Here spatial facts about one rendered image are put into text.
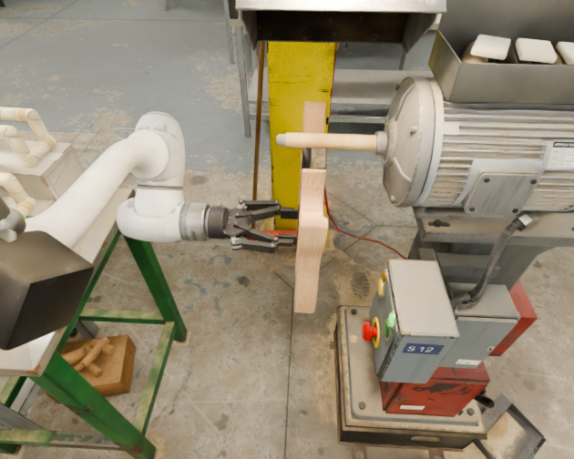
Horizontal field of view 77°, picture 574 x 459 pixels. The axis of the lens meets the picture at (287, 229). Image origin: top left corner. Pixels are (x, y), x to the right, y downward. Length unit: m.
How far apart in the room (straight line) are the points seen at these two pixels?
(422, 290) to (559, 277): 1.92
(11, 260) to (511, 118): 0.69
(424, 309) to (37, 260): 0.58
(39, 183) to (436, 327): 0.97
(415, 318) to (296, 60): 1.22
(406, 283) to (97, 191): 0.55
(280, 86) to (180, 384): 1.39
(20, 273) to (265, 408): 1.59
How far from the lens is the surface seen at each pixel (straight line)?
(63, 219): 0.60
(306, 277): 0.73
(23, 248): 0.21
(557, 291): 2.48
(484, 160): 0.70
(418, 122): 0.67
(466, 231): 0.82
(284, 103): 1.70
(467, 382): 1.23
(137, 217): 0.86
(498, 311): 0.97
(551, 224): 0.93
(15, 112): 1.16
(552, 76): 0.71
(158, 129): 0.85
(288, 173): 1.90
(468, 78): 0.66
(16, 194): 1.10
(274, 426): 1.71
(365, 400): 1.46
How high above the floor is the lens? 1.65
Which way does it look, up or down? 46 degrees down
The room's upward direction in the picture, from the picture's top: straight up
